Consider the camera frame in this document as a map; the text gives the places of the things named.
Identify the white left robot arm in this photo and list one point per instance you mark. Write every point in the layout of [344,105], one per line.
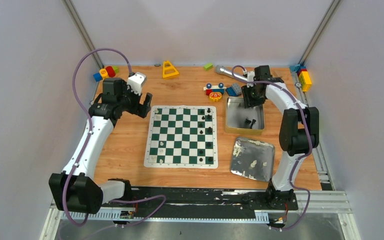
[74,189]

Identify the white right camera box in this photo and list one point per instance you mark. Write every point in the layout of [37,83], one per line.
[250,79]

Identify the colourful cylinder block row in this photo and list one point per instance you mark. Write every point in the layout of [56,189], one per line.
[105,73]

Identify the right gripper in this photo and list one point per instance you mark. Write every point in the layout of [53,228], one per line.
[249,102]

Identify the yellow red blue brick tower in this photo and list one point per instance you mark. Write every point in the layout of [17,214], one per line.
[304,78]

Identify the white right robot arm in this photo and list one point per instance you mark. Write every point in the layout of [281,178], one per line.
[299,129]

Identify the green white chess mat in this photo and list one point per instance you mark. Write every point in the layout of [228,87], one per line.
[177,137]

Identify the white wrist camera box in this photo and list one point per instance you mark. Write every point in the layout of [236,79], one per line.
[136,82]

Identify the silver microphone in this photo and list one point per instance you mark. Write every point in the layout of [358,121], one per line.
[221,70]

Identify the metal tin lid tray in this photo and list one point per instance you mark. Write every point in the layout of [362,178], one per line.
[252,159]

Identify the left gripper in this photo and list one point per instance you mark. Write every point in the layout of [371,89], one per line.
[139,103]

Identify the yellow triangular frame block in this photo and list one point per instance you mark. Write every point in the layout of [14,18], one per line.
[169,70]

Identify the metal tin with black pieces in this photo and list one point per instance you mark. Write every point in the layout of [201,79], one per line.
[243,121]

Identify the grey blue brick stack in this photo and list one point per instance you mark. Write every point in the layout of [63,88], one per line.
[234,90]

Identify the green block near wall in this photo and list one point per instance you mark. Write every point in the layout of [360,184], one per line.
[208,66]

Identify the toy block car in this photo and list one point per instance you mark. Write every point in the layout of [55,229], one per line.
[214,92]

